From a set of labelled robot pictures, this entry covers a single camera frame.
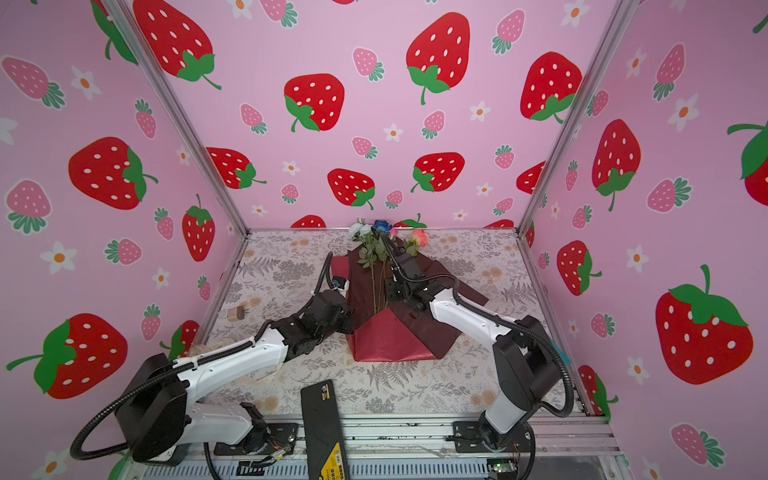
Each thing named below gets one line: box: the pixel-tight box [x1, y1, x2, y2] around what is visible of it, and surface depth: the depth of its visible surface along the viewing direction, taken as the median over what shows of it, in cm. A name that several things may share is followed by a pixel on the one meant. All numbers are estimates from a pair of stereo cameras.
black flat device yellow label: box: [300, 379, 350, 480], surface depth 74 cm
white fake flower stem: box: [348, 219, 388, 314], surface depth 113 cm
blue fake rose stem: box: [374, 220, 392, 235], surface depth 114 cm
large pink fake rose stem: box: [404, 228, 429, 257], surface depth 117 cm
